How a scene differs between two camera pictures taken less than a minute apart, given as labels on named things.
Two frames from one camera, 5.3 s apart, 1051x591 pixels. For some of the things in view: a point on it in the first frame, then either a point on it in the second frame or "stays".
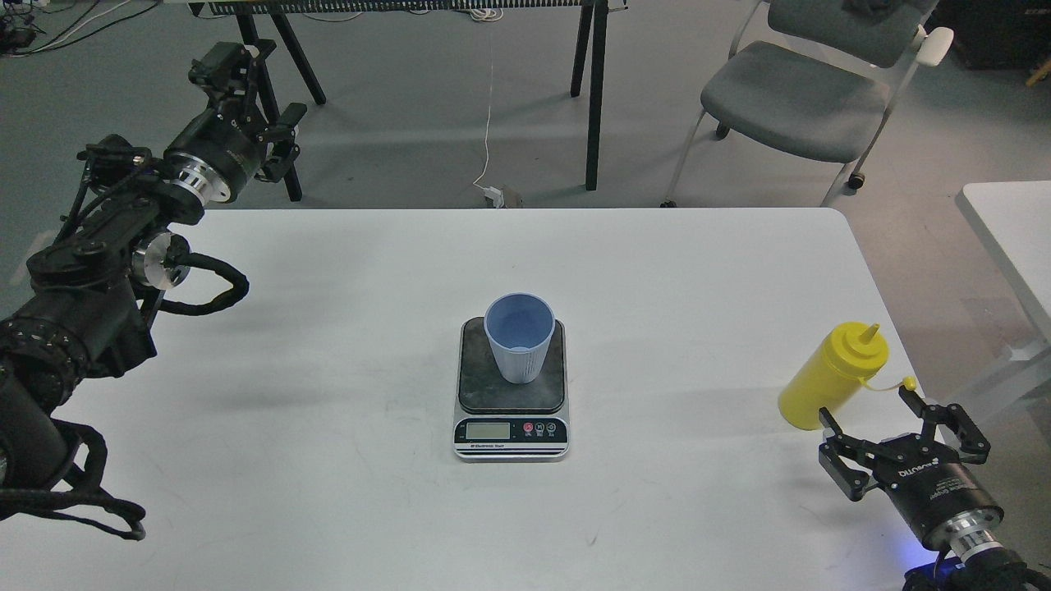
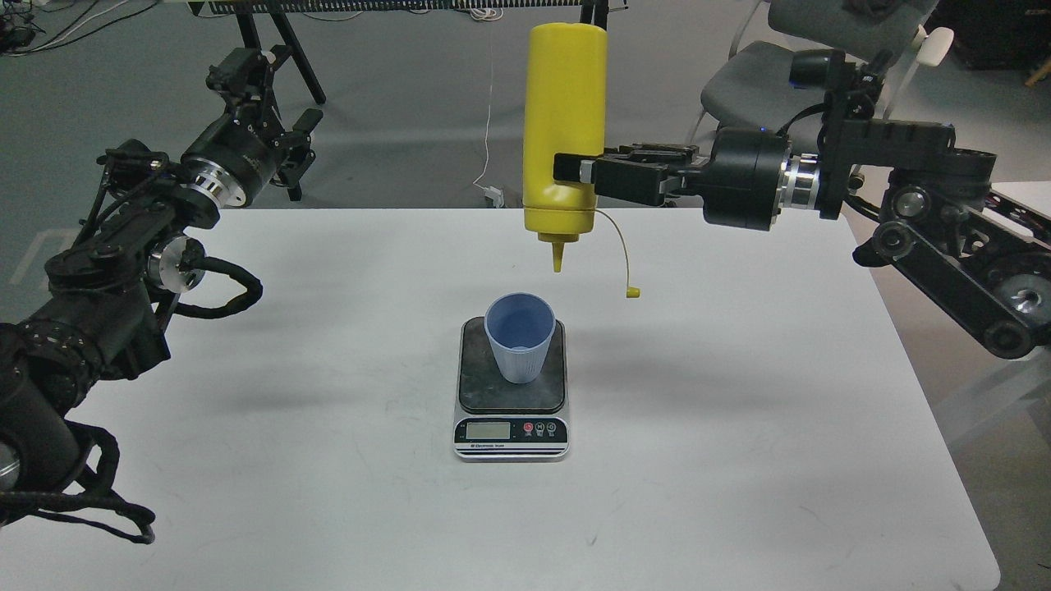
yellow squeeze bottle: x=830 y=378 -> x=564 y=111
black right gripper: x=947 y=502 -> x=752 y=176
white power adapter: x=494 y=194 stays
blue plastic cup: x=520 y=325 stays
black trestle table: x=593 y=18 stays
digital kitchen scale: x=497 y=420 stays
